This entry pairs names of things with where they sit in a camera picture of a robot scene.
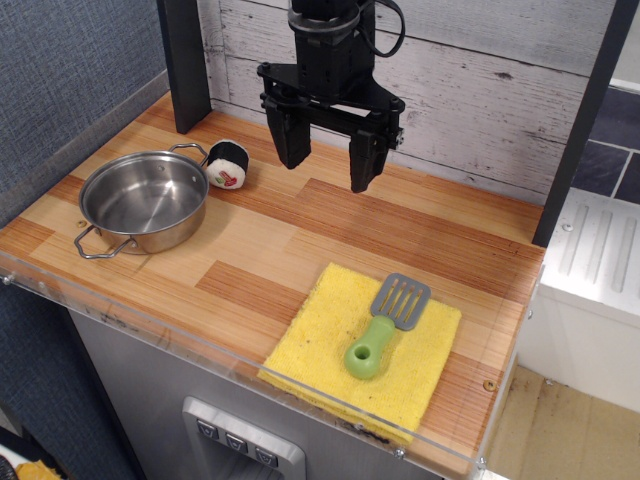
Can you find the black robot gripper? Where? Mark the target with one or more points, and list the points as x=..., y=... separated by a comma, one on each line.
x=331, y=85

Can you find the grey spatula with green handle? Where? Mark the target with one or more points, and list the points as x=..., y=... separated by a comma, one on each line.
x=398, y=305

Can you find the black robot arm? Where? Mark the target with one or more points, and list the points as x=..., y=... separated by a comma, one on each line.
x=325, y=10

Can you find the yellow cloth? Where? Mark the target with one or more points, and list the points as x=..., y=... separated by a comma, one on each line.
x=308, y=361

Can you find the plush sushi roll toy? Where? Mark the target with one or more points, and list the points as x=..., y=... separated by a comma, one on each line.
x=227, y=165

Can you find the stainless steel pot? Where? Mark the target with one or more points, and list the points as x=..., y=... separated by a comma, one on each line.
x=144, y=203

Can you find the silver dispenser control panel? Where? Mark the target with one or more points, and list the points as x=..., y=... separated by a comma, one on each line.
x=228, y=447

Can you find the white ribbed cabinet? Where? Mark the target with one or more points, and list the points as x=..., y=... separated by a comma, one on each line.
x=583, y=323

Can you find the clear acrylic front guard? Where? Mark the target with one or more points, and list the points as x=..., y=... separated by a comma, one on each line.
x=148, y=368

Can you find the yellow object bottom left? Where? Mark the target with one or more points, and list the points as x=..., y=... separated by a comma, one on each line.
x=36, y=471

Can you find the left black frame post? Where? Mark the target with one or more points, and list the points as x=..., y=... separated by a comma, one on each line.
x=185, y=61

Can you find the black frame post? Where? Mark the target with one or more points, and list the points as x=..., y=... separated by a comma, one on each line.
x=185, y=61
x=609, y=53

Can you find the right black frame post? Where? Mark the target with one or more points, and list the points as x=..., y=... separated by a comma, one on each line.
x=609, y=53

